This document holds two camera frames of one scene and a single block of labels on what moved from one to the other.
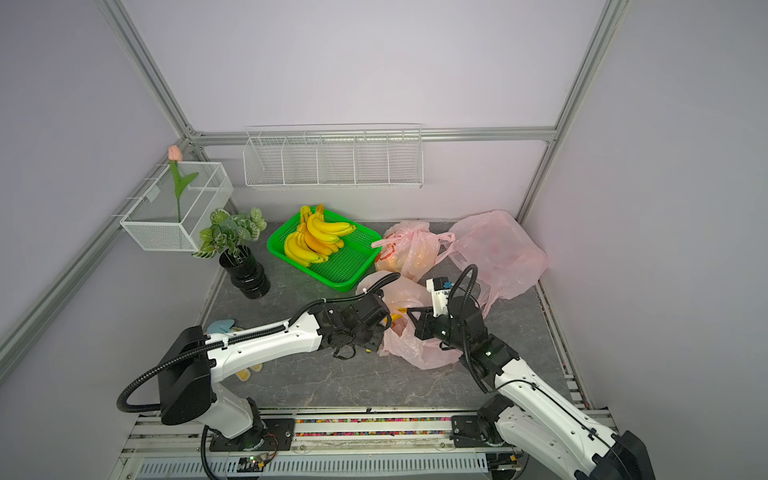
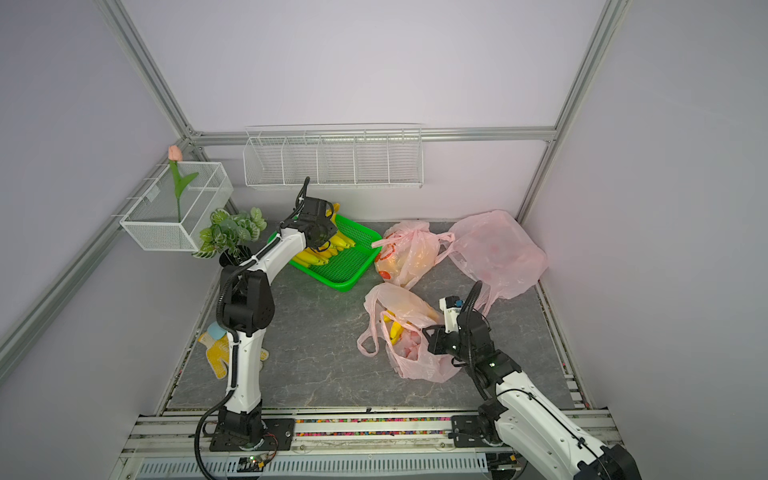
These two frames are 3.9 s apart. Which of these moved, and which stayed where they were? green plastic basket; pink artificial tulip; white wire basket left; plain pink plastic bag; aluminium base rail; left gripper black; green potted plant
Moved: left gripper black
Stayed: pink artificial tulip; white wire basket left; green potted plant; green plastic basket; plain pink plastic bag; aluminium base rail
